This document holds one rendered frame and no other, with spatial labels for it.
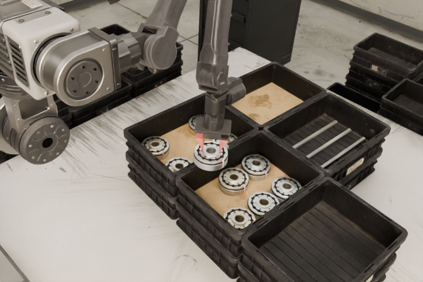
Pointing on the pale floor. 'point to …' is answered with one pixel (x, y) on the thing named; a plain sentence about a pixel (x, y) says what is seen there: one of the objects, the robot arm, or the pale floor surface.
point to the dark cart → (260, 10)
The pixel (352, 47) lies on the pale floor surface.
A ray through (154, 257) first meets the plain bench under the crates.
